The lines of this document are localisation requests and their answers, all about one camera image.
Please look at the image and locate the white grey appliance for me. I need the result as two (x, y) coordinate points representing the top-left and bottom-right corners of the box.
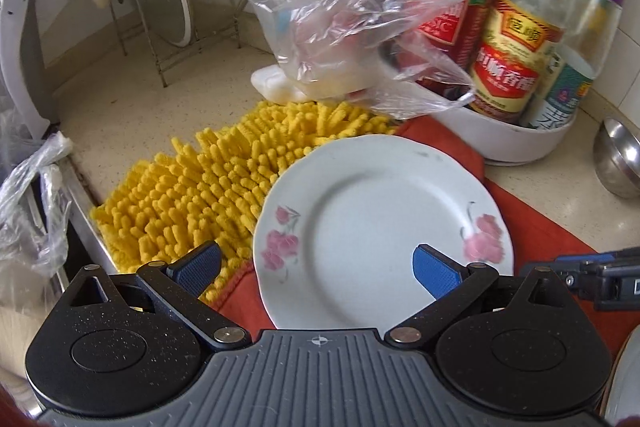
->
(0, 0), (61, 142)

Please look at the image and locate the white plastic container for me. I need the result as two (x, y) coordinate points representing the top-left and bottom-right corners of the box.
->
(250, 57), (381, 104)

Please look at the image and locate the plain white plate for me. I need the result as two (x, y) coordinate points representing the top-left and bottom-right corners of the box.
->
(600, 324), (640, 427)

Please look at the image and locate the crumpled clear plastic bag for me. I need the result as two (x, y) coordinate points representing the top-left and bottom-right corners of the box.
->
(0, 132), (76, 278)

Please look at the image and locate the red label vinegar bottle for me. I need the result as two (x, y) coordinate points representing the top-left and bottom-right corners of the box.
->
(467, 0), (586, 118)

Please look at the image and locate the white floral plate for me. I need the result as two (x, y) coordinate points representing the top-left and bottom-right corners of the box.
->
(252, 134), (515, 330)

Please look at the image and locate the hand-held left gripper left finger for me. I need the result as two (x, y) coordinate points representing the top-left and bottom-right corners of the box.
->
(68, 241), (252, 352)

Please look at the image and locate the dark bottle red label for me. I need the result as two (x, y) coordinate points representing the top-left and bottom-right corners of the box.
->
(415, 0), (501, 98)

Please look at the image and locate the wire lid rack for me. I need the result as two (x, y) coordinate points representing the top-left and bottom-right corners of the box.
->
(107, 0), (246, 88)

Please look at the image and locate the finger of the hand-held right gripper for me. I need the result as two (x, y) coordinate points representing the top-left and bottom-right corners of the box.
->
(517, 253), (616, 294)

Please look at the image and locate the yellow chenille mat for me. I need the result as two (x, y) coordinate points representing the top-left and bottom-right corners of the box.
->
(90, 101), (401, 304)

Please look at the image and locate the stainless steel bowl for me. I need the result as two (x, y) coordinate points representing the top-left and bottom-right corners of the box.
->
(593, 117), (640, 199)

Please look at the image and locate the clear bottle purple label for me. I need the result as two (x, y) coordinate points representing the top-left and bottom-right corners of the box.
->
(520, 0), (640, 130)

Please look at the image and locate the white round bottle tray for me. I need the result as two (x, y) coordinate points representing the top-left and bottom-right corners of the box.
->
(430, 92), (583, 165)

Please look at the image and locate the red cloth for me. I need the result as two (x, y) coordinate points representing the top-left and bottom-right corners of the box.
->
(217, 114), (640, 358)

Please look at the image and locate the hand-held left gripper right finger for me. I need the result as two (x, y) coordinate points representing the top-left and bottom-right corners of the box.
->
(384, 244), (569, 351)

